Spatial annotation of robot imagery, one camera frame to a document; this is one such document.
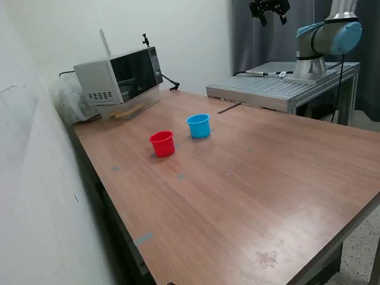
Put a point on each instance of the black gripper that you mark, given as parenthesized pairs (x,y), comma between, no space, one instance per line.
(270,3)

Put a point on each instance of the silver blue UR5e robot arm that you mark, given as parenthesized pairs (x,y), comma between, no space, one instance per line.
(320,38)

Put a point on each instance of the silver connector plug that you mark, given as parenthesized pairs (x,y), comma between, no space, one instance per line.
(256,72)

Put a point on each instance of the dark grey curtain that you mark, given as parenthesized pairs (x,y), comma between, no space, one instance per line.
(369,83)

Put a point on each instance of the blue plastic cup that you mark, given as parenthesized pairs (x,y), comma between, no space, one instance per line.
(198,127)

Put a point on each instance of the clear acrylic stand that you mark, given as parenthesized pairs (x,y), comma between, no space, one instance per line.
(148,99)

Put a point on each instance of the red plastic cup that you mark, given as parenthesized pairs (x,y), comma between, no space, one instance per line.
(162,145)

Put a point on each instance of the wooden strips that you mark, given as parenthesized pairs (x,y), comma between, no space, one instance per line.
(118,115)

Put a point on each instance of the silver microwave oven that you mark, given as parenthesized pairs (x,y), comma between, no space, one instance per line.
(98,77)

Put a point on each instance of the clear plastic bag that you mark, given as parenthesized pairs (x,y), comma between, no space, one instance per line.
(68,101)

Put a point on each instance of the long grey tape strip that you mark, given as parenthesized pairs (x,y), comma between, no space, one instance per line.
(143,239)

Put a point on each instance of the aluminium robot mount table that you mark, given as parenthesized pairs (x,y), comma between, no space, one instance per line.
(261,86)

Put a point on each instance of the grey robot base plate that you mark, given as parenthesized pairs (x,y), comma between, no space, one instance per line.
(326,75)

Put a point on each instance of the small black camera mount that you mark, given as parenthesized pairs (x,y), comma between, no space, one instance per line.
(145,40)

